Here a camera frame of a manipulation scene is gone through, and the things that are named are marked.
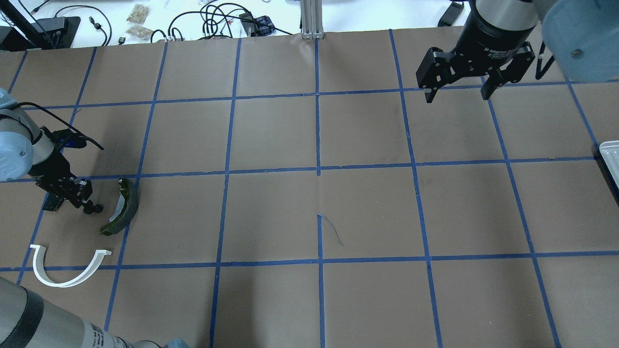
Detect black cable bundle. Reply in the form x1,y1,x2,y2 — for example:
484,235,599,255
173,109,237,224
150,1,293,42

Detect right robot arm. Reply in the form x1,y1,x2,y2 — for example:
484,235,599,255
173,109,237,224
416,0,619,103

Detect metal tray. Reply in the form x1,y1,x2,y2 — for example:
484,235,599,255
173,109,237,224
598,140,619,188

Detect black power adapter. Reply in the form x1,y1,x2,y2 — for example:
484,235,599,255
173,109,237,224
437,0,465,27

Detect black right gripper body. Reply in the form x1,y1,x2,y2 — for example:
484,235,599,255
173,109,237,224
444,0,539,81

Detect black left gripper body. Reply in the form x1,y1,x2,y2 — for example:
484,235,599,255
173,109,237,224
29,154,93,206

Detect black brake pad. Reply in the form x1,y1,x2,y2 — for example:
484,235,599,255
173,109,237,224
42,193,65,212

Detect loose blue tape thread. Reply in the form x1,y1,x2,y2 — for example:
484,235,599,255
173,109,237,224
318,214,344,247

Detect olive brake shoe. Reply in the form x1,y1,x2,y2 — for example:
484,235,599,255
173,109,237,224
100,177,139,236

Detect black monitor stand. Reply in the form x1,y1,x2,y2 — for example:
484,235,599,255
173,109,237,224
0,0,82,49

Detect aluminium frame post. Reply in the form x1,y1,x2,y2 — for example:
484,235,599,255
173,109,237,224
299,0,324,40

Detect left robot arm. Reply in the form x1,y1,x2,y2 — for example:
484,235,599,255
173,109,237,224
0,89,103,214

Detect white curved plastic part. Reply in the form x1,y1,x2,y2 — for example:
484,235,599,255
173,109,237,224
30,244,113,289

